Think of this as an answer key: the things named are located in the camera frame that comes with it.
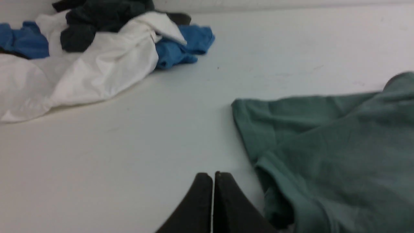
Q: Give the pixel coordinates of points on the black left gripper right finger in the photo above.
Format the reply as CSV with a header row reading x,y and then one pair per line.
x,y
233,212

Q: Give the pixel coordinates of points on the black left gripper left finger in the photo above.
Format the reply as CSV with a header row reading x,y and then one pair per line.
x,y
193,214

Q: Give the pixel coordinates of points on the green long sleeve shirt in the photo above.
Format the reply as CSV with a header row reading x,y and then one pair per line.
x,y
334,164

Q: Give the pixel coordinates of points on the white shirt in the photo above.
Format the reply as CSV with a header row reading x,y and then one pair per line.
x,y
111,64

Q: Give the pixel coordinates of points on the dark grey shirt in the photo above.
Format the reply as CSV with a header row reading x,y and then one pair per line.
x,y
87,17

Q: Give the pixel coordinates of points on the blue shirt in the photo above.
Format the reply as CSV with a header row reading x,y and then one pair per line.
x,y
28,43

